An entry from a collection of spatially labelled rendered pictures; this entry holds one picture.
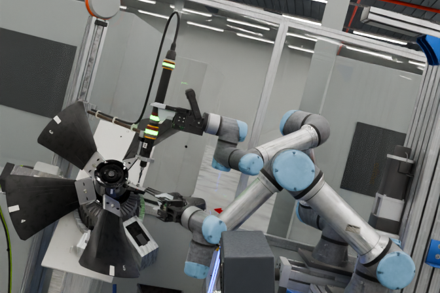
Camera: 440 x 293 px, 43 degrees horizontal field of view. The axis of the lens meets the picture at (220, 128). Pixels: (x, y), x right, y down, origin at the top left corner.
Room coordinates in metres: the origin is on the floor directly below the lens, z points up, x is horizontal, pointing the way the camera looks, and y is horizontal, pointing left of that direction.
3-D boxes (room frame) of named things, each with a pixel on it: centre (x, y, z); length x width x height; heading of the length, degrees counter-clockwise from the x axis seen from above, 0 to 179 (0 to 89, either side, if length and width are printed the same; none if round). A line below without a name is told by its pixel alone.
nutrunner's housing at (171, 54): (2.02, 0.23, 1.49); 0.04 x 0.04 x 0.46
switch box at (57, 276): (2.35, 0.47, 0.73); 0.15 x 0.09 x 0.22; 2
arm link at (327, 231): (2.35, -0.58, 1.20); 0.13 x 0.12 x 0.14; 39
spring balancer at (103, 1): (2.60, 0.67, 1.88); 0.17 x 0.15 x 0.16; 92
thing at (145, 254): (2.06, 0.19, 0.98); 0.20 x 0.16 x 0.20; 2
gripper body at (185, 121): (2.05, 0.11, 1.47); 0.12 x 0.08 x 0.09; 102
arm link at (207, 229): (1.71, -0.04, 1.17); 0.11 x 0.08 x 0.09; 39
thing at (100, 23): (2.57, 0.64, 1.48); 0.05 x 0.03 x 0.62; 127
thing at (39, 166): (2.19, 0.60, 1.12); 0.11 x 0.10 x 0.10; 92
